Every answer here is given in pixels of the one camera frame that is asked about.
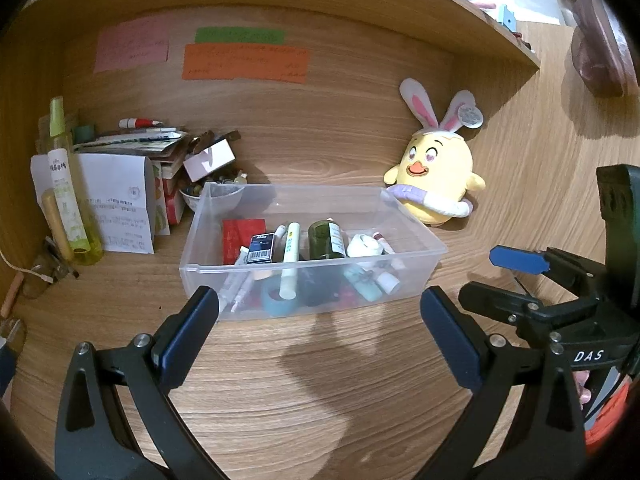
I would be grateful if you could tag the white bowl of marbles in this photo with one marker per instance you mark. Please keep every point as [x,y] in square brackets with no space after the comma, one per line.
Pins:
[192,201]

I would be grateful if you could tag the white stick red cap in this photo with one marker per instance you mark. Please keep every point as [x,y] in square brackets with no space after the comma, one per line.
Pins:
[384,244]

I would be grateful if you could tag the red paper packet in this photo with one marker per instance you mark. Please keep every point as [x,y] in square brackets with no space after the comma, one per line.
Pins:
[232,240]

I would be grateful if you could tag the brown wooden ornament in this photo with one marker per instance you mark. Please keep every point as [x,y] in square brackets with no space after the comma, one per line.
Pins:
[600,50]

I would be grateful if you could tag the stack of paper packets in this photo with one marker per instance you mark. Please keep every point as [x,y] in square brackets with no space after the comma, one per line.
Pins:
[130,142]

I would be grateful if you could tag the yellow-green spray bottle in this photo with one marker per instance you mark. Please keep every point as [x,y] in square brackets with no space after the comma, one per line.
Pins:
[65,185]

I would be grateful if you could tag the green tape roll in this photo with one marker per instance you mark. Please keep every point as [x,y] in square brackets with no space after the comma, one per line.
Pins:
[82,132]

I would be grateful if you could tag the black box with barcode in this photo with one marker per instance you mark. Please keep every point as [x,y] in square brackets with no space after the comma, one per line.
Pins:
[257,250]

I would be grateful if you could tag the blue tape roll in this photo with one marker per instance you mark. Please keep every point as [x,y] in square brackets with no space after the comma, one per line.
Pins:
[272,305]

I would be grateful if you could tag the yellow chick plush toy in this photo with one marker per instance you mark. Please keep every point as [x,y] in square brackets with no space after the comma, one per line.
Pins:
[440,170]

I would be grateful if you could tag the clear plastic syringe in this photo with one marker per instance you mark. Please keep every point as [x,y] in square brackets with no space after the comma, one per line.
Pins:
[235,292]

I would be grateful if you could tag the person's right hand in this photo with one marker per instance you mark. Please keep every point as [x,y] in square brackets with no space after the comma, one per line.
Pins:
[582,390]

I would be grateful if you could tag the orange paper note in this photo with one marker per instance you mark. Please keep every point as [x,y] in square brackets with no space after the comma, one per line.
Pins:
[245,62]

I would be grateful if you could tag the clear plastic bin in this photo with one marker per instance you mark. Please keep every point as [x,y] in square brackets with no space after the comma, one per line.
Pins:
[200,260]

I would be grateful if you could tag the beige tube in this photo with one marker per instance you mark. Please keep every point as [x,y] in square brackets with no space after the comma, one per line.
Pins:
[55,225]

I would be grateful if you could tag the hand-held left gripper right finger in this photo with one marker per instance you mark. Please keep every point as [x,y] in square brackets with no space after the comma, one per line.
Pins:
[450,340]

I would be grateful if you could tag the small blue object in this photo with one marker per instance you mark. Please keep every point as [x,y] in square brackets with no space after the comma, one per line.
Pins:
[506,17]

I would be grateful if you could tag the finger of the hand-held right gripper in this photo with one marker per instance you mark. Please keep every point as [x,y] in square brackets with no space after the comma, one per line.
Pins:
[500,302]
[517,260]

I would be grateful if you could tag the red and white tube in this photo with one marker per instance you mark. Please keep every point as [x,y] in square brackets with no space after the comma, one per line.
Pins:
[140,123]

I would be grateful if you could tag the pink paper note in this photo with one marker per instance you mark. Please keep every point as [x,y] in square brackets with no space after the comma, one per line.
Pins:
[130,45]

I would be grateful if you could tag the small white box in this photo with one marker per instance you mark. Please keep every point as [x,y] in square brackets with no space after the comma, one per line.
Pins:
[210,160]

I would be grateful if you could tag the dark green bottle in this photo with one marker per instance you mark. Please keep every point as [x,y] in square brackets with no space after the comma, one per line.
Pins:
[320,240]

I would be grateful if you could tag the white round container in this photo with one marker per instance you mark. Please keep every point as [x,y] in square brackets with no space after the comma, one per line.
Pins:
[362,245]

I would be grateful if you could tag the fruit printed box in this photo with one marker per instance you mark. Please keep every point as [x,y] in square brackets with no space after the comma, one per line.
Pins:
[167,200]

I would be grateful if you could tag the light teal small bottle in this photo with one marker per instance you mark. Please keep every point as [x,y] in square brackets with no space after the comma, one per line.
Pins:
[362,285]

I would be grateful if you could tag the small white bottle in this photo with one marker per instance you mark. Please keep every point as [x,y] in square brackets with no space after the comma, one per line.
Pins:
[389,282]

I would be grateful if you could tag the green paper note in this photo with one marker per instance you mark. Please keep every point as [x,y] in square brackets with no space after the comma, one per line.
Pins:
[240,35]

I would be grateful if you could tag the white folded paper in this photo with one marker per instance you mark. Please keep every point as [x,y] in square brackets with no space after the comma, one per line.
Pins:
[115,200]

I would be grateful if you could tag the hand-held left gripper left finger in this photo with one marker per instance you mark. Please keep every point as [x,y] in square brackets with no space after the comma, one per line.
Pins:
[190,340]

